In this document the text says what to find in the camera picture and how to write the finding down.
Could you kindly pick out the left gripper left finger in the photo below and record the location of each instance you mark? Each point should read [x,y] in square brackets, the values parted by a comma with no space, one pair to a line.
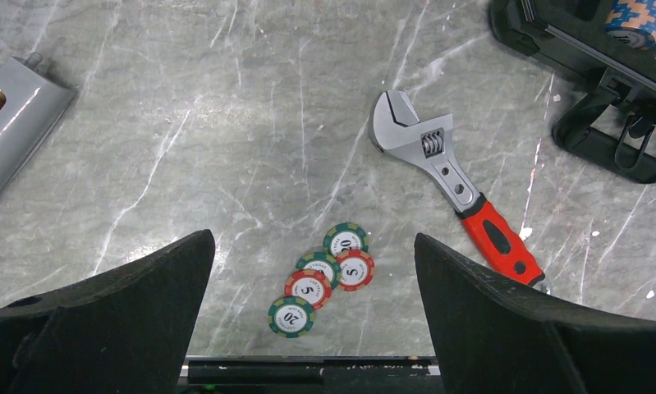
[126,330]

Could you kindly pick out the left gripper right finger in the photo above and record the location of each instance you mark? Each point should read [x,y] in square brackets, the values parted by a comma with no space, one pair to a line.
[492,334]

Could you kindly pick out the black poker set case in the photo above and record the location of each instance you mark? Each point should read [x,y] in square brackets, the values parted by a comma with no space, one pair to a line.
[612,124]

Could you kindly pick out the red poker chip right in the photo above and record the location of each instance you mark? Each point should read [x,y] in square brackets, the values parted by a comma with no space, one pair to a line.
[357,269]

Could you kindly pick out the red poker chip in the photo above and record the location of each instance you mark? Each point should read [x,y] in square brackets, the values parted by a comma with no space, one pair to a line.
[310,285]
[357,269]

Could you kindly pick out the green poker chip bottom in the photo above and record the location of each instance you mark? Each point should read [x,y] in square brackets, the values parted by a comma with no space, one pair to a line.
[291,317]

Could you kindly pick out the green poker chip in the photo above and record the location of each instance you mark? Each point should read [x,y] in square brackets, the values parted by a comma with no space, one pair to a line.
[345,236]
[291,317]
[324,263]

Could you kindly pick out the green poker chip middle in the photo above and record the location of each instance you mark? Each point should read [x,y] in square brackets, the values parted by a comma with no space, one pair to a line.
[324,263]

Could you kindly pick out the green poker chip top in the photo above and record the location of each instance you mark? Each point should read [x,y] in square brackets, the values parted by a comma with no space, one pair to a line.
[345,236]

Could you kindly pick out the red poker chip left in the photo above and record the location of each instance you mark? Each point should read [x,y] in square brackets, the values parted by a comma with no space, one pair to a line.
[310,285]

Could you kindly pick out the blue orange chip stack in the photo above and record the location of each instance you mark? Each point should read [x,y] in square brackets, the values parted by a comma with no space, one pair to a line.
[633,22]

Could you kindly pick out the red handled adjustable wrench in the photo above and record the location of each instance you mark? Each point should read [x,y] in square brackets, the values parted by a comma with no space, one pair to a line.
[397,131]

